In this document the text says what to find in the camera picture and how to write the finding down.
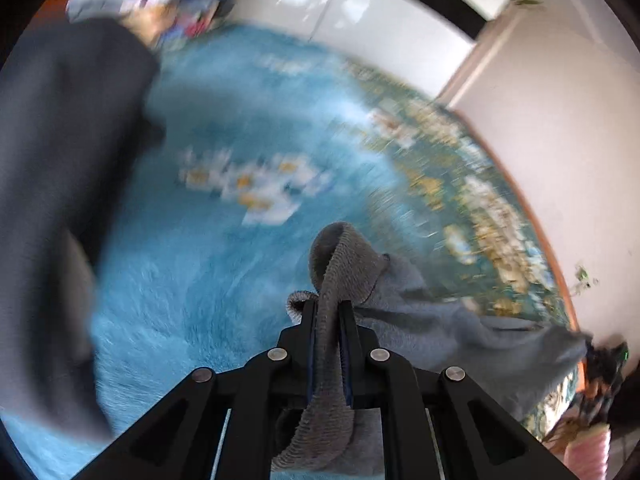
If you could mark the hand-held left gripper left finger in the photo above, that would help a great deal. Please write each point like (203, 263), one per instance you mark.
(312, 350)

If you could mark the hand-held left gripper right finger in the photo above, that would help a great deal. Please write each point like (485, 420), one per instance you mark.
(345, 350)

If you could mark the grey knit garment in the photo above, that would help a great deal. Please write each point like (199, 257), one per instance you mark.
(345, 260)

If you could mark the pink striped object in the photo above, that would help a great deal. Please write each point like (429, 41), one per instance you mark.
(590, 452)

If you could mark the blue fluffy blanket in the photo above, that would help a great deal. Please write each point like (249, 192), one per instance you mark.
(200, 270)

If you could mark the floral patterned bedspread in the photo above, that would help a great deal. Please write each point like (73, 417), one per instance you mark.
(500, 220)

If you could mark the dark grey cloth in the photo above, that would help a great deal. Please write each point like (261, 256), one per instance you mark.
(55, 170)

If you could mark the white wardrobe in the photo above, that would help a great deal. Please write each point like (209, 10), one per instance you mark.
(380, 25)

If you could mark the wooden bed frame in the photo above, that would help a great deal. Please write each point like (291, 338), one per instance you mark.
(525, 210)

